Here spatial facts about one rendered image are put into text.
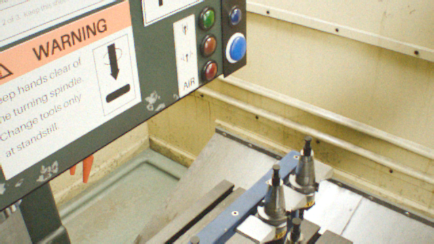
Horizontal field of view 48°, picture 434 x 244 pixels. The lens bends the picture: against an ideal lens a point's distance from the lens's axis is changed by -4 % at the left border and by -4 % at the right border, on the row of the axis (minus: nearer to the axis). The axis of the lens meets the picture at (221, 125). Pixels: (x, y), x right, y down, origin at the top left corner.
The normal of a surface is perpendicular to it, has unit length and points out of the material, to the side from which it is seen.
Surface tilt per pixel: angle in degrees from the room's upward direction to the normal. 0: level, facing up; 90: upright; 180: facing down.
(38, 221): 90
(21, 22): 90
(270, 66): 90
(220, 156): 24
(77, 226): 0
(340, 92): 90
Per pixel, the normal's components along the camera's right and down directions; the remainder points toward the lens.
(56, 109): 0.78, 0.33
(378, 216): -0.29, -0.58
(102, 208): -0.03, -0.83
